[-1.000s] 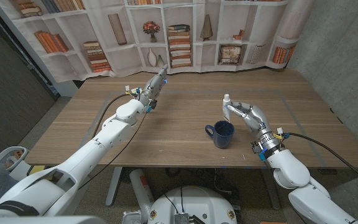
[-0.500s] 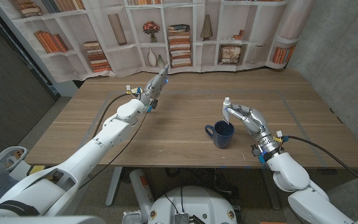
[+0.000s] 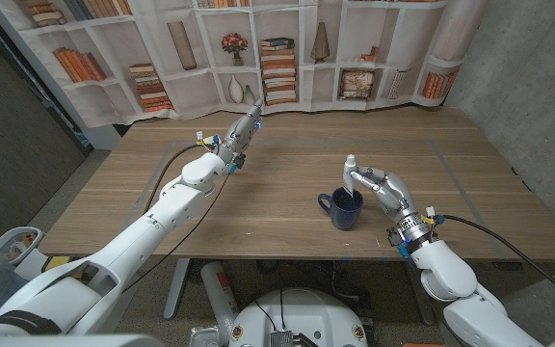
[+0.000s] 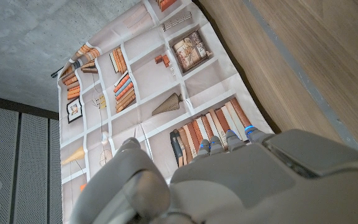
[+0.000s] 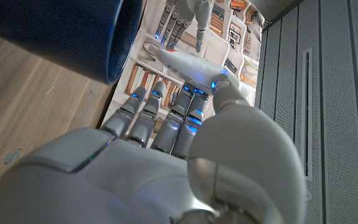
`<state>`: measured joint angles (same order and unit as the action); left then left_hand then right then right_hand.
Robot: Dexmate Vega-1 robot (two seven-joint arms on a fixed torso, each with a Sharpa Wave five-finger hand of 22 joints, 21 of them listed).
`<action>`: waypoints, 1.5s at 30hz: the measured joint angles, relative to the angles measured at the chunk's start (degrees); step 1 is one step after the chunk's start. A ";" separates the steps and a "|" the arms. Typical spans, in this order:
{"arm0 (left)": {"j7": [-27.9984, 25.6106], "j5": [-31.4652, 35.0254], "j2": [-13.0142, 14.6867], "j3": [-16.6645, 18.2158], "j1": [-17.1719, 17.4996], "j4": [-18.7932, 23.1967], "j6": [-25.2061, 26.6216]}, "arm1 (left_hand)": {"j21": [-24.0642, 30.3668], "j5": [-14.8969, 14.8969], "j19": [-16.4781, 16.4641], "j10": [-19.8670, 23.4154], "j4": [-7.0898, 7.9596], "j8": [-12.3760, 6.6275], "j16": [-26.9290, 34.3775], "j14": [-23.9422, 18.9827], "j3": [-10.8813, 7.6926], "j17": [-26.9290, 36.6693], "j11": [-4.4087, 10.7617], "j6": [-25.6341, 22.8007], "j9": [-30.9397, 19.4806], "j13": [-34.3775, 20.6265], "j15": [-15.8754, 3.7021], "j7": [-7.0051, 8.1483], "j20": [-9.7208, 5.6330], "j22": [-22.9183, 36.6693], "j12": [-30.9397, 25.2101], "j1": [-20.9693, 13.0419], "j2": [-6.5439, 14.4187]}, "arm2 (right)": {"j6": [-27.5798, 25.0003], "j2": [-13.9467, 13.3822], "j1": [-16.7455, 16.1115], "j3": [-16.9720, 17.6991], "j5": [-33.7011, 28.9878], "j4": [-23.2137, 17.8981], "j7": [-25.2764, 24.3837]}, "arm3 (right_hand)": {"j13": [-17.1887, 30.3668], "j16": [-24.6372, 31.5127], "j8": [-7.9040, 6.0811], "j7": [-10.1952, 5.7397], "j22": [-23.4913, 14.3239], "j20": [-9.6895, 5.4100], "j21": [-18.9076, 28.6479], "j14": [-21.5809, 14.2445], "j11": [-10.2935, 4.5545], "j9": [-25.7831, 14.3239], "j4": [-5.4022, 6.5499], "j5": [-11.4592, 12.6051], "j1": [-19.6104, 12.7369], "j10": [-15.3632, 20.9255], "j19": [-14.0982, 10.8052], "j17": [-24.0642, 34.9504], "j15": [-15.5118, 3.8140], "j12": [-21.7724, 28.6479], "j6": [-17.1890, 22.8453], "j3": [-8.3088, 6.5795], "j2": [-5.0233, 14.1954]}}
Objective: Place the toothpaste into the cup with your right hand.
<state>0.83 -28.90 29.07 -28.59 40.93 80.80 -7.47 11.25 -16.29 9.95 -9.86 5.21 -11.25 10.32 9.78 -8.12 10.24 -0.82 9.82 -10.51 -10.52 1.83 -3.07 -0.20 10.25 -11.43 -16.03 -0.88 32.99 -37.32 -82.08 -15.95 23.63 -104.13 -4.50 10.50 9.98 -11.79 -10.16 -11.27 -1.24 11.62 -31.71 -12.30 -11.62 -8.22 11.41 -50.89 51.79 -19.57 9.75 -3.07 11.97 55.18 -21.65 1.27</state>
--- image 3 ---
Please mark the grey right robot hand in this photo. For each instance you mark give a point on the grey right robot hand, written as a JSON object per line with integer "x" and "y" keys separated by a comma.
{"x": 393, "y": 195}

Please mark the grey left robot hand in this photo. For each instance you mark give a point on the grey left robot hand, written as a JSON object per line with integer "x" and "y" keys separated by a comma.
{"x": 244, "y": 132}

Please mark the white toothpaste tube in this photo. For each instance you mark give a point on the white toothpaste tube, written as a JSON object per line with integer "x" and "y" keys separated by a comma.
{"x": 349, "y": 176}

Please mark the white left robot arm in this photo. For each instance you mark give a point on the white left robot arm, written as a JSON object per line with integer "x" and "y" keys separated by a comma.
{"x": 138, "y": 241}

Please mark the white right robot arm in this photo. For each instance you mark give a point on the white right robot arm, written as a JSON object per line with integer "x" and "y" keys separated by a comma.
{"x": 451, "y": 279}

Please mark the dark blue mug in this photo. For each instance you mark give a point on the dark blue mug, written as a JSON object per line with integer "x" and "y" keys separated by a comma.
{"x": 345, "y": 217}

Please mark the printed bookshelf backdrop cloth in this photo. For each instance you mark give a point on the printed bookshelf backdrop cloth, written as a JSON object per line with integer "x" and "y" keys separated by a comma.
{"x": 186, "y": 91}

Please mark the grey table leg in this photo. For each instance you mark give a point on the grey table leg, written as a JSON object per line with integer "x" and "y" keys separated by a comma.
{"x": 419, "y": 294}
{"x": 176, "y": 289}

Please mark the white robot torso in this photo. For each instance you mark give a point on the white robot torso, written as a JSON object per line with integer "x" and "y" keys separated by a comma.
{"x": 306, "y": 318}

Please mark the white cylinder with orange label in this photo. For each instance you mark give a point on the white cylinder with orange label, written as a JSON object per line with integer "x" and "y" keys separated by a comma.
{"x": 219, "y": 299}

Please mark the grey finned module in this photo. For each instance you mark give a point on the grey finned module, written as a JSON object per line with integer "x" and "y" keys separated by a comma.
{"x": 281, "y": 338}

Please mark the silver foil tray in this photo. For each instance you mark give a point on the silver foil tray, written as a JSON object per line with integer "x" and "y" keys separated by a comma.
{"x": 205, "y": 337}

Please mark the yellow flat object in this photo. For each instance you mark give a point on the yellow flat object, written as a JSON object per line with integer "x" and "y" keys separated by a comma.
{"x": 56, "y": 264}

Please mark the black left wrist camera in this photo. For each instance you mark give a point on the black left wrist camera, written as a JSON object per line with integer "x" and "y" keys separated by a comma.
{"x": 238, "y": 162}

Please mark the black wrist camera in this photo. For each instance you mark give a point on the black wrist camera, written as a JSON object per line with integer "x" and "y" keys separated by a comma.
{"x": 398, "y": 238}
{"x": 238, "y": 162}

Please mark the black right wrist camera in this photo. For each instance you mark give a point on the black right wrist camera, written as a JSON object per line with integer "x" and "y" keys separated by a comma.
{"x": 398, "y": 238}

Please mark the white chair frame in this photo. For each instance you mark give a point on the white chair frame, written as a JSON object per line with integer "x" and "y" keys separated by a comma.
{"x": 5, "y": 236}

